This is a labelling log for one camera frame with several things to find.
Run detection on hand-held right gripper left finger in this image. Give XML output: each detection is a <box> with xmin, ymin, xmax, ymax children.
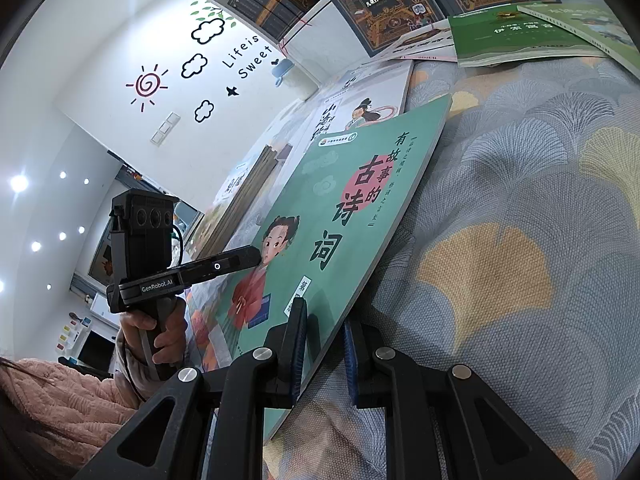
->
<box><xmin>72</xmin><ymin>297</ymin><xmax>311</xmax><ymax>480</ymax></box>

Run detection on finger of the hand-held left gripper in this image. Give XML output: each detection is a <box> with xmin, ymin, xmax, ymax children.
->
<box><xmin>180</xmin><ymin>245</ymin><xmax>262</xmax><ymax>287</ymax></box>

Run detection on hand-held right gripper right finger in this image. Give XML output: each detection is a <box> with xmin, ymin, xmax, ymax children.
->
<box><xmin>342</xmin><ymin>317</ymin><xmax>578</xmax><ymax>480</ymax></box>

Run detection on stack of paperback books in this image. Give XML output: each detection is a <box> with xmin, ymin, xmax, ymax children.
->
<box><xmin>187</xmin><ymin>142</ymin><xmax>296</xmax><ymax>259</ymax></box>

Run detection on teal book with child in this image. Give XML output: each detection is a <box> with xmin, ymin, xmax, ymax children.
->
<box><xmin>227</xmin><ymin>92</ymin><xmax>453</xmax><ymax>443</ymax></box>

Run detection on person's left forearm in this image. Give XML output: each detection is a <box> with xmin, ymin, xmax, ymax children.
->
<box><xmin>112</xmin><ymin>335</ymin><xmax>166</xmax><ymax>407</ymax></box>

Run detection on row of dark hardcover books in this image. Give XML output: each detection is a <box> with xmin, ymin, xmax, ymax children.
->
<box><xmin>227</xmin><ymin>0</ymin><xmax>321</xmax><ymax>41</ymax></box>

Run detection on person's left hand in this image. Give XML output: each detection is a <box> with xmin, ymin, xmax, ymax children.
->
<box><xmin>119</xmin><ymin>296</ymin><xmax>190</xmax><ymax>372</ymax></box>

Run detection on grey framed interior window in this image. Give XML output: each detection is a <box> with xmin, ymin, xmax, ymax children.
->
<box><xmin>115</xmin><ymin>165</ymin><xmax>206</xmax><ymax>257</ymax></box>

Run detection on dark television screen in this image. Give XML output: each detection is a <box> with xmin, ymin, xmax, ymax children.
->
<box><xmin>79</xmin><ymin>332</ymin><xmax>117</xmax><ymax>375</ymax></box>

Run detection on ceiling spotlights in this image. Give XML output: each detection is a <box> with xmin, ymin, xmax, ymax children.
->
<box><xmin>0</xmin><ymin>0</ymin><xmax>146</xmax><ymax>293</ymax></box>

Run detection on person's pink fleece robe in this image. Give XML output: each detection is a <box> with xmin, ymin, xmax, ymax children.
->
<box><xmin>0</xmin><ymin>357</ymin><xmax>146</xmax><ymax>480</ymax></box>

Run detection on ginkgo print tablecloth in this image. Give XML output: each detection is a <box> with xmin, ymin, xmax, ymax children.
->
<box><xmin>270</xmin><ymin>55</ymin><xmax>640</xmax><ymax>480</ymax></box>

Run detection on blue-lidded white bottle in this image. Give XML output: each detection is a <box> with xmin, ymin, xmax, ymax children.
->
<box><xmin>272</xmin><ymin>57</ymin><xmax>297</xmax><ymax>87</ymax></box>

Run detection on person's long dark hair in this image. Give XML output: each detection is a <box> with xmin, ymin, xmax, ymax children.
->
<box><xmin>0</xmin><ymin>355</ymin><xmax>101</xmax><ymax>480</ymax></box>

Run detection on white thin book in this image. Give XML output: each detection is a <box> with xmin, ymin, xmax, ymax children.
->
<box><xmin>385</xmin><ymin>17</ymin><xmax>458</xmax><ymax>63</ymax></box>

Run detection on light green book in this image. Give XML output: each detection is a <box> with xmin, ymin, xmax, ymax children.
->
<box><xmin>517</xmin><ymin>2</ymin><xmax>640</xmax><ymax>81</ymax></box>

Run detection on white wall switch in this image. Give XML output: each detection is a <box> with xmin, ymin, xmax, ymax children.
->
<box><xmin>150</xmin><ymin>112</ymin><xmax>180</xmax><ymax>146</ymax></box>

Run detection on red sun wall sticker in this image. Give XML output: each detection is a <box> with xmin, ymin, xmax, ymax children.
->
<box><xmin>125</xmin><ymin>64</ymin><xmax>170</xmax><ymax>113</ymax></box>

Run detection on lettering wall sticker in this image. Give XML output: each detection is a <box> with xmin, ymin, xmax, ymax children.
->
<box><xmin>220</xmin><ymin>35</ymin><xmax>274</xmax><ymax>81</ymax></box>

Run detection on tree swing bear wall sticker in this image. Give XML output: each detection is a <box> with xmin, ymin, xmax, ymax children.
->
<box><xmin>189</xmin><ymin>0</ymin><xmax>226</xmax><ymax>19</ymax></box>

